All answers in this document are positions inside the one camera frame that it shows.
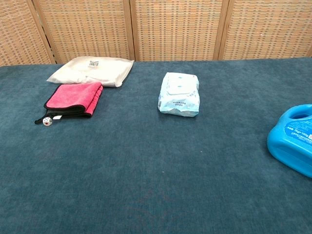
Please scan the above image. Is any light blue wet wipes pack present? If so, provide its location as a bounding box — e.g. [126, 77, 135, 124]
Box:
[157, 72, 200, 118]

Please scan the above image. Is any teal fabric table cover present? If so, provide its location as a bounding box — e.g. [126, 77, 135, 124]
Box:
[0, 57, 312, 234]

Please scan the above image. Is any white plastic package with label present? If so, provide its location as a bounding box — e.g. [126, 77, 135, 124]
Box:
[46, 56, 135, 88]

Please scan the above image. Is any pink black-edged folded towel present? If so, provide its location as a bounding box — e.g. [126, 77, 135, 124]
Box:
[34, 81, 104, 125]

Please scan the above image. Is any woven rattan folding screen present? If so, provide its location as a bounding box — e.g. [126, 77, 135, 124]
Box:
[0, 0, 312, 67]

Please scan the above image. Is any blue plastic detergent jug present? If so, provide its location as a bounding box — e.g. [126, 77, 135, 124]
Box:
[267, 104, 312, 178]

